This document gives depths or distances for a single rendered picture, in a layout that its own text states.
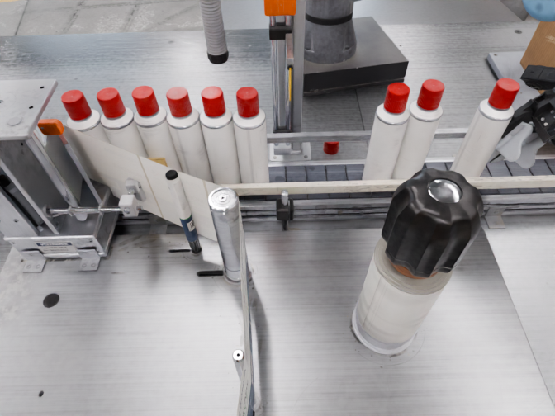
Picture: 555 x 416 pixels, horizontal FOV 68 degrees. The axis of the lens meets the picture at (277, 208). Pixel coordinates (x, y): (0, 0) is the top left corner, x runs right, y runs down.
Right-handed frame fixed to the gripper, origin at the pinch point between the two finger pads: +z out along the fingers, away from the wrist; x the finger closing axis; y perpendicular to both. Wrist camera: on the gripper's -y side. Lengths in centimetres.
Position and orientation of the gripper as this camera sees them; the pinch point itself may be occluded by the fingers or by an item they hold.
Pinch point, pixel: (493, 153)
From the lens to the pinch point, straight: 82.5
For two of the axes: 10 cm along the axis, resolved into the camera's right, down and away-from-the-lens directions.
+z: -4.8, 5.5, 6.9
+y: 0.2, 7.9, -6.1
